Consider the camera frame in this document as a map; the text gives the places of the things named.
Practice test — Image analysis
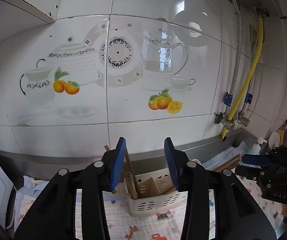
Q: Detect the teal soap pump bottle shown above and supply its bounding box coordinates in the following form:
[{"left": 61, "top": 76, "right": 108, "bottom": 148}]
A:
[{"left": 246, "top": 137, "right": 267, "bottom": 155}]

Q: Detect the chopstick in holder far left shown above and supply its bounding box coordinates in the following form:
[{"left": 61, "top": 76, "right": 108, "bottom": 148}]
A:
[{"left": 104, "top": 144, "right": 142, "bottom": 198}]

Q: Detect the white spatula utensil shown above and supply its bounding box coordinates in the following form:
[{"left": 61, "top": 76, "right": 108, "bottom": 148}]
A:
[{"left": 268, "top": 132, "right": 280, "bottom": 150}]

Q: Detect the light blue towel under mat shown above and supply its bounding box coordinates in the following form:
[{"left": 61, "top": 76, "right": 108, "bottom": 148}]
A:
[{"left": 201, "top": 141, "right": 250, "bottom": 170}]

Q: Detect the cream plastic utensil holder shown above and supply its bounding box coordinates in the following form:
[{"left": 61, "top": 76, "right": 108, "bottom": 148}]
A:
[{"left": 128, "top": 168, "right": 188, "bottom": 217}]

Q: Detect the steel braided hose right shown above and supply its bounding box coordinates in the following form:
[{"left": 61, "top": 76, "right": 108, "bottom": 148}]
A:
[{"left": 237, "top": 74, "right": 264, "bottom": 128}]

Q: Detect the steel braided hose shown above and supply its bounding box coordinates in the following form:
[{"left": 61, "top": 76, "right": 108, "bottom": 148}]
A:
[
  {"left": 224, "top": 0, "right": 243, "bottom": 116},
  {"left": 237, "top": 74, "right": 264, "bottom": 128}
]

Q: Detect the yellow corrugated gas hose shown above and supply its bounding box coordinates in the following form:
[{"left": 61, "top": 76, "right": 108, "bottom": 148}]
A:
[{"left": 220, "top": 17, "right": 264, "bottom": 140}]

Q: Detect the steel braided hose left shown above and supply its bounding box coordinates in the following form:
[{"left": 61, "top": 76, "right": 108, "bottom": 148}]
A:
[{"left": 224, "top": 0, "right": 243, "bottom": 116}]

